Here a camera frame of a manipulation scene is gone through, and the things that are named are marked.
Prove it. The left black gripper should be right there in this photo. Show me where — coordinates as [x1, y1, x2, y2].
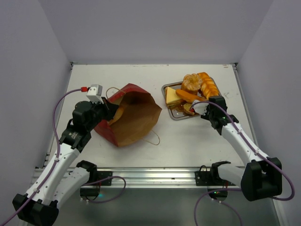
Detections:
[86, 97, 119, 131]

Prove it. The oval brown fake loaf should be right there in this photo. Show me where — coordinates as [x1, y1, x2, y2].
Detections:
[108, 106, 127, 125]

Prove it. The twisted fake bread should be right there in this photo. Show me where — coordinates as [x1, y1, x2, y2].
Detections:
[198, 72, 219, 100]

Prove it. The round fake bread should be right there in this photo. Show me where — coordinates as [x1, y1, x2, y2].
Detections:
[181, 73, 202, 95]
[182, 103, 195, 115]

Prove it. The red paper bag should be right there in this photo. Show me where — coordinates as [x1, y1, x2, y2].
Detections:
[94, 83, 162, 147]

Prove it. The long orange fake bread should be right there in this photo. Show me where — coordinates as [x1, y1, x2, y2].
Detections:
[175, 89, 207, 103]

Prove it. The triangular fake sandwich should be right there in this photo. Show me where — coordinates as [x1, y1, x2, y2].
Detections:
[165, 87, 185, 106]

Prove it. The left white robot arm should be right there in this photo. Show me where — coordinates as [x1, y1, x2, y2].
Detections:
[12, 98, 119, 226]

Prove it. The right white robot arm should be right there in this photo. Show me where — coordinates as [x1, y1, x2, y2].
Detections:
[193, 96, 282, 201]

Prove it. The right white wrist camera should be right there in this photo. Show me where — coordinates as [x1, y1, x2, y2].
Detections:
[190, 100, 208, 116]

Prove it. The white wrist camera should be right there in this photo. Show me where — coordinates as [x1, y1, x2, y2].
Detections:
[190, 100, 208, 116]
[80, 84, 103, 104]

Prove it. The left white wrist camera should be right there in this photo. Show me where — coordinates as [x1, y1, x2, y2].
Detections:
[80, 84, 103, 104]

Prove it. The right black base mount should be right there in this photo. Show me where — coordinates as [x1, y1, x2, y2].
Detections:
[194, 161, 232, 201]

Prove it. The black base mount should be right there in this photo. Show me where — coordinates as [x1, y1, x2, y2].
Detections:
[76, 161, 113, 200]
[194, 161, 232, 201]

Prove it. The aluminium frame rail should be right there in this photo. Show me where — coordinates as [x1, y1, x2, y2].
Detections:
[30, 167, 277, 189]

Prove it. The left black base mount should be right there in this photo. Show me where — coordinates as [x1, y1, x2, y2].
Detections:
[76, 161, 113, 200]

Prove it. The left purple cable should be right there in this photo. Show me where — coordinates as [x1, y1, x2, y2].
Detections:
[0, 87, 89, 226]

